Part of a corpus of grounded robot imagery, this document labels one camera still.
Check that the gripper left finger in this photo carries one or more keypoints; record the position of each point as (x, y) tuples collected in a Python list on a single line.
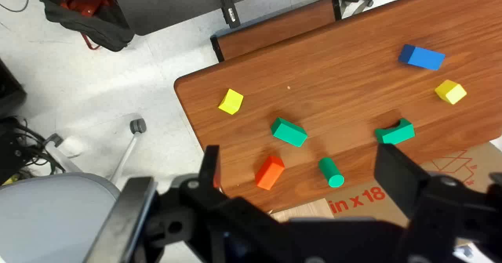
[(188, 204)]

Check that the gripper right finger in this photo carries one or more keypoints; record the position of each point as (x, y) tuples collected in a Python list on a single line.
[(404, 180)]

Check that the green arch block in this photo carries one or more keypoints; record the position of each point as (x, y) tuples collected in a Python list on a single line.
[(396, 134)]

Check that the green cylinder block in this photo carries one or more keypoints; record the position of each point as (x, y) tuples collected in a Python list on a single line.
[(331, 172)]

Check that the orange rectangular block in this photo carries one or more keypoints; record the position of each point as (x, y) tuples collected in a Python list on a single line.
[(269, 173)]

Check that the yellow cube block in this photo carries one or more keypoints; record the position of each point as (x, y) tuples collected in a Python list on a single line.
[(231, 102), (451, 92)]

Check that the green rectangular block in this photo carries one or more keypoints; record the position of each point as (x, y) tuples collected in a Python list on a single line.
[(289, 132)]

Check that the blue rectangular block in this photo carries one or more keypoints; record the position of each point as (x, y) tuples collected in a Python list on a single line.
[(423, 57)]

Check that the cardboard box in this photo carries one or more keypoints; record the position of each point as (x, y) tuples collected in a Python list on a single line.
[(353, 204)]

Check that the grey office chair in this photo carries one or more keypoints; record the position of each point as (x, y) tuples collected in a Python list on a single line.
[(47, 220)]

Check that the brown wooden table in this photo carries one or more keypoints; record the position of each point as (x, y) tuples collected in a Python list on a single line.
[(274, 29)]

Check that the dark grey table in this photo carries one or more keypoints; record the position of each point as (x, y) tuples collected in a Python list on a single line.
[(168, 4)]

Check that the black box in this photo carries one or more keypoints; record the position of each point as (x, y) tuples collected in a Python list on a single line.
[(10, 90)]

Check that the black and red bag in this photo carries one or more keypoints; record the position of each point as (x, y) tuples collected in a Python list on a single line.
[(88, 16)]

